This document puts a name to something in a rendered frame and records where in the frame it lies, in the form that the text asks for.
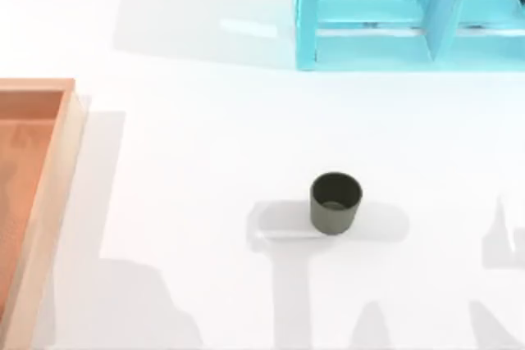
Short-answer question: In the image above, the dark grey cup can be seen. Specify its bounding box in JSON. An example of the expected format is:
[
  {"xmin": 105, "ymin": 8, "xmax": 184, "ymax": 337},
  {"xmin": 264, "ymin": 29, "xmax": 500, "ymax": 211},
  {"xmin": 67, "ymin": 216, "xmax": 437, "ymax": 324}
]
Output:
[{"xmin": 309, "ymin": 171, "xmax": 364, "ymax": 237}]

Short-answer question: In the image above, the light blue rack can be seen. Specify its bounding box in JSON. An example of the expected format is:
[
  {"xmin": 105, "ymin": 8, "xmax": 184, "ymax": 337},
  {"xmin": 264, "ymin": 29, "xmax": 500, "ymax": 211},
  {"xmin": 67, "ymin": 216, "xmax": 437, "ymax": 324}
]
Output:
[{"xmin": 294, "ymin": 0, "xmax": 525, "ymax": 72}]

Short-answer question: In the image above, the shallow salmon-coloured box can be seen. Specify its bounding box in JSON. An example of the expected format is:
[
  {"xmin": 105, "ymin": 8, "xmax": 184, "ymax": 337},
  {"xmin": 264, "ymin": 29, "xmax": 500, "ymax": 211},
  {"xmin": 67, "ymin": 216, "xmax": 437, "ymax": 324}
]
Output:
[{"xmin": 0, "ymin": 77, "xmax": 88, "ymax": 350}]

